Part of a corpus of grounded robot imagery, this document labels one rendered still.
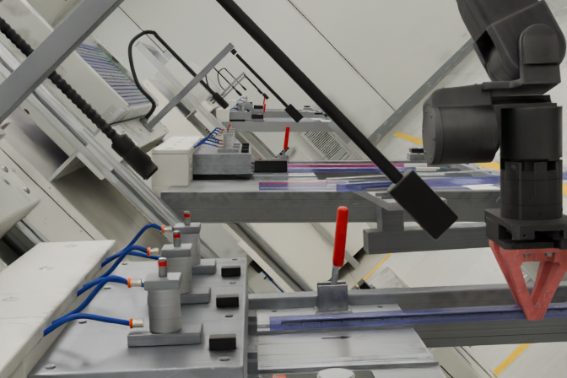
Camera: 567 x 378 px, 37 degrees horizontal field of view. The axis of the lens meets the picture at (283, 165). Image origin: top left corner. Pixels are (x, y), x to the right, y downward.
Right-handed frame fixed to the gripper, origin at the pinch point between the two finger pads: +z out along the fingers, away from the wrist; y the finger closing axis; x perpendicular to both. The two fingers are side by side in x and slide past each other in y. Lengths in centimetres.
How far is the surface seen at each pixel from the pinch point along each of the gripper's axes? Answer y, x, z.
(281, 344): 4.7, -24.3, 1.0
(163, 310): 23.1, -32.5, -7.4
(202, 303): 12.2, -30.7, -5.0
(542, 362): -177, 60, 67
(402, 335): 3.4, -13.1, 1.0
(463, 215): -85, 14, 5
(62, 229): -85, -64, 4
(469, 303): -8.1, -4.0, 1.4
